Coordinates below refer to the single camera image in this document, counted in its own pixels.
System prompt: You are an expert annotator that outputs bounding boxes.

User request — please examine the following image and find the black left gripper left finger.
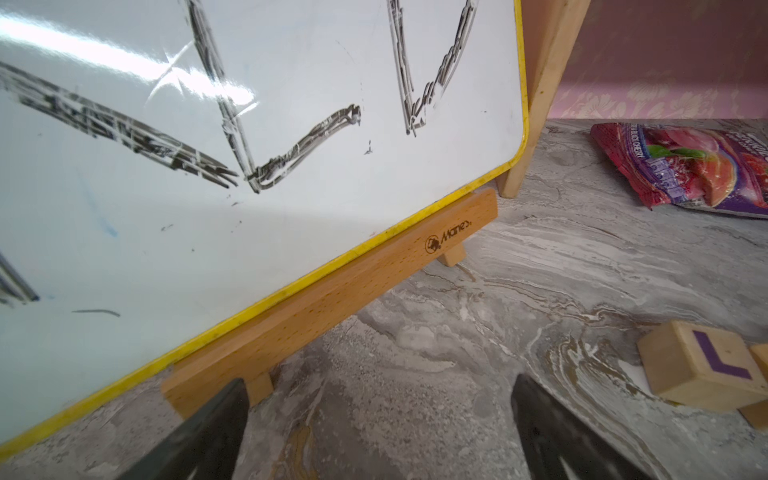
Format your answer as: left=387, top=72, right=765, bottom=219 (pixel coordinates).
left=120, top=378, right=249, bottom=479

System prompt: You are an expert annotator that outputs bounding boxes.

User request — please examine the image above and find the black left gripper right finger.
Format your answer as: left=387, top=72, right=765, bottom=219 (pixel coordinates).
left=511, top=374, right=650, bottom=479

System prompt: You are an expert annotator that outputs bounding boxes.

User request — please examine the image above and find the wooden whiteboard easel stand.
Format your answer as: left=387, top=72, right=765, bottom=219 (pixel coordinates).
left=160, top=188, right=499, bottom=420

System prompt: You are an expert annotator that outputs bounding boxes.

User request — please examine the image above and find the block with purple L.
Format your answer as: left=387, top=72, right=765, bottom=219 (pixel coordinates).
left=637, top=320, right=767, bottom=413

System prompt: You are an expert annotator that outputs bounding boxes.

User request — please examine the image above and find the block with orange B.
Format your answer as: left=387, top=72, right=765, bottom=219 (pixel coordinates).
left=737, top=343, right=768, bottom=431

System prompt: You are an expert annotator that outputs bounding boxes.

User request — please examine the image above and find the whiteboard with yellow rim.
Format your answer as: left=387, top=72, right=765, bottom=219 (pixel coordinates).
left=1, top=1, right=528, bottom=459

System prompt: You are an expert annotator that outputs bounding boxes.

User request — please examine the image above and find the purple candy bag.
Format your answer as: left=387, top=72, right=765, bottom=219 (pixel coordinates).
left=590, top=123, right=767, bottom=219

